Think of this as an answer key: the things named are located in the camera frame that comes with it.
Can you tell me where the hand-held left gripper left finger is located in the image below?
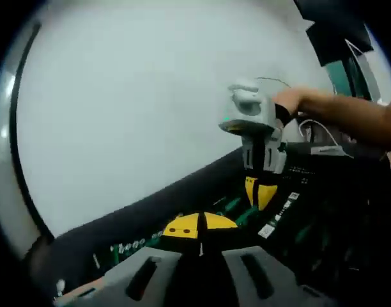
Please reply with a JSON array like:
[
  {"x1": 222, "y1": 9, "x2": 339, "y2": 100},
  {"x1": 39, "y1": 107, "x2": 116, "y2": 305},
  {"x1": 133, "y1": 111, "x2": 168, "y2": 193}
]
[{"x1": 53, "y1": 213, "x2": 202, "y2": 307}]

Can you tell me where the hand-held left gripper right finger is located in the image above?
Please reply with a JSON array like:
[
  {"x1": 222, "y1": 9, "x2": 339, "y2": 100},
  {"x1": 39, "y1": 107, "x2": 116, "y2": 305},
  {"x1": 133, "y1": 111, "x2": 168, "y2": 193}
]
[{"x1": 197, "y1": 210, "x2": 340, "y2": 307}]

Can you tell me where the person's right hand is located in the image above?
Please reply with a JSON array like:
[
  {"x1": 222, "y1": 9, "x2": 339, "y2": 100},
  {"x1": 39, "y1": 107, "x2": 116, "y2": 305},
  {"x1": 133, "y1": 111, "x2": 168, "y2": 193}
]
[{"x1": 273, "y1": 88, "x2": 309, "y2": 115}]

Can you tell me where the white cable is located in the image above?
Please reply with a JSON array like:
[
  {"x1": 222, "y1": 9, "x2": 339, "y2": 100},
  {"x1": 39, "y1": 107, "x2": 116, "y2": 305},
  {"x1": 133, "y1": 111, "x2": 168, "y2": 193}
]
[{"x1": 296, "y1": 118, "x2": 348, "y2": 157}]

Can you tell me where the black door frame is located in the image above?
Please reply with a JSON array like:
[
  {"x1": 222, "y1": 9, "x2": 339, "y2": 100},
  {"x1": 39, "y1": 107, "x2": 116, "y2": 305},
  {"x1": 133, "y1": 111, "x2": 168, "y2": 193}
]
[{"x1": 8, "y1": 22, "x2": 56, "y2": 240}]

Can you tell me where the teal-screen monitor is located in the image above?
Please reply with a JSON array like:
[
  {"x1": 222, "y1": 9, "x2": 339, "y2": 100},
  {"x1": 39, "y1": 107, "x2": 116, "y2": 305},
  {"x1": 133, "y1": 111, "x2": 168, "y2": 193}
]
[{"x1": 323, "y1": 59, "x2": 357, "y2": 97}]

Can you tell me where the black toolbox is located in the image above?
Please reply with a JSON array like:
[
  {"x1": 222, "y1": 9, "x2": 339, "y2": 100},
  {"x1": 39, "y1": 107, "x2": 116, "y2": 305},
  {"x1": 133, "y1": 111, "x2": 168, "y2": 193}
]
[{"x1": 86, "y1": 143, "x2": 391, "y2": 307}]

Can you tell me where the black monitor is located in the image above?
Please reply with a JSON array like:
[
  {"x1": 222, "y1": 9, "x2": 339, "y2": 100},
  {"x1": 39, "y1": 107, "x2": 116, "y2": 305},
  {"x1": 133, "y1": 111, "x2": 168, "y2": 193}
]
[{"x1": 294, "y1": 0, "x2": 375, "y2": 67}]

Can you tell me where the row of silver sockets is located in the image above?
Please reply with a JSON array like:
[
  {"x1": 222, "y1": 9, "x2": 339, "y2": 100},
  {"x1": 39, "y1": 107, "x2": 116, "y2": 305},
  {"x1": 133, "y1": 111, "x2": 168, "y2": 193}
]
[{"x1": 110, "y1": 232, "x2": 167, "y2": 256}]

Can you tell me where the person's left hand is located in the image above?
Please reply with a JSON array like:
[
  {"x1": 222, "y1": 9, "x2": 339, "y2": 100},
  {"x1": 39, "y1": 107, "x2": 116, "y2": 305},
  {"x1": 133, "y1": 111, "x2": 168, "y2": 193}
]
[{"x1": 54, "y1": 277, "x2": 105, "y2": 301}]

